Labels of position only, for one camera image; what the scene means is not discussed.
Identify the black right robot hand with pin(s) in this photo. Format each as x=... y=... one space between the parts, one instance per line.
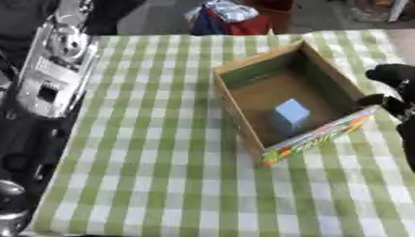
x=402 y=102

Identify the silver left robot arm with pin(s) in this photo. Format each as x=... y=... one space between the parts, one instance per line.
x=51 y=80

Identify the tan cardboard box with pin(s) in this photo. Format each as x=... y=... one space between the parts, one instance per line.
x=281 y=98

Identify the light blue block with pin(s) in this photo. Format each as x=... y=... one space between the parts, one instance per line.
x=292 y=114

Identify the brown chair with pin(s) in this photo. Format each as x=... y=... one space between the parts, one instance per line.
x=278 y=14

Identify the red and blue bag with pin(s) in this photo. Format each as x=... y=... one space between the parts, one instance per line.
x=229 y=17

